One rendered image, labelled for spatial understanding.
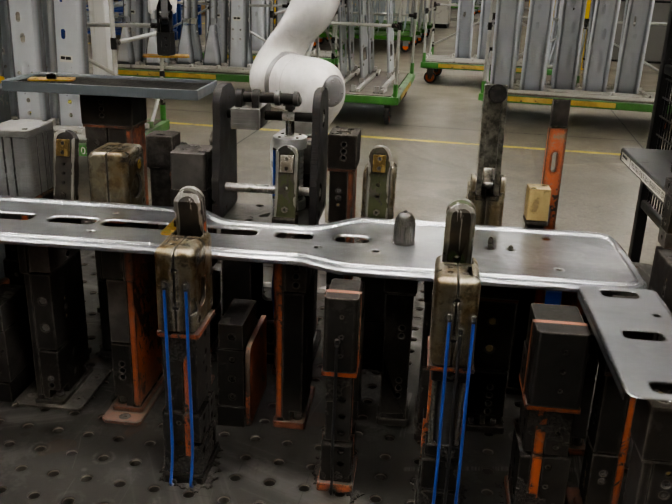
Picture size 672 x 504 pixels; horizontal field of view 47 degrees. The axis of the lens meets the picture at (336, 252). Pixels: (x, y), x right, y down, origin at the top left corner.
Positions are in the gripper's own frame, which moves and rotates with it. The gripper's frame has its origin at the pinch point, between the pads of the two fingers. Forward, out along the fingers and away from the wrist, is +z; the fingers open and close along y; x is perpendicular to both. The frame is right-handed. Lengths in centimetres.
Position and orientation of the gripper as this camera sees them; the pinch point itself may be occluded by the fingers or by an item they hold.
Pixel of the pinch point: (165, 42)
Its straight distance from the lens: 150.5
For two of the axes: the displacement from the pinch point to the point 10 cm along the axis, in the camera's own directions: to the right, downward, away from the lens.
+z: -0.3, 9.4, 3.4
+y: 2.0, 3.4, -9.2
